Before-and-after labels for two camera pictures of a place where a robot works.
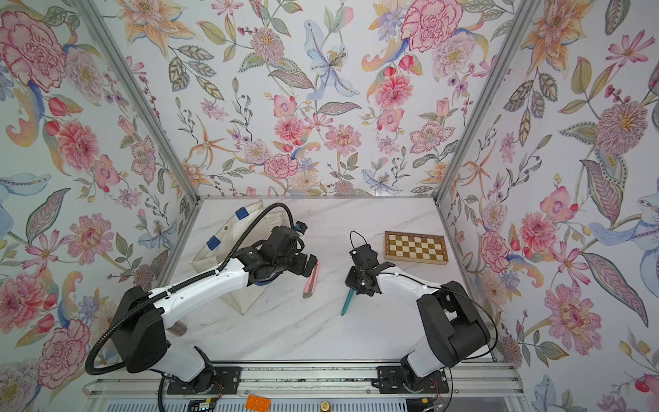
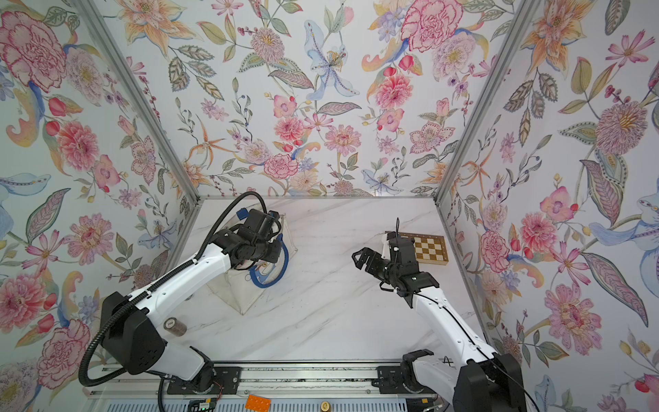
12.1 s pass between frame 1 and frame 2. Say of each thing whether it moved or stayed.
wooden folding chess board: stayed
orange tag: stayed
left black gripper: moved
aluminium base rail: stayed
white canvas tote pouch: moved
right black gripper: moved
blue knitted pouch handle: stayed
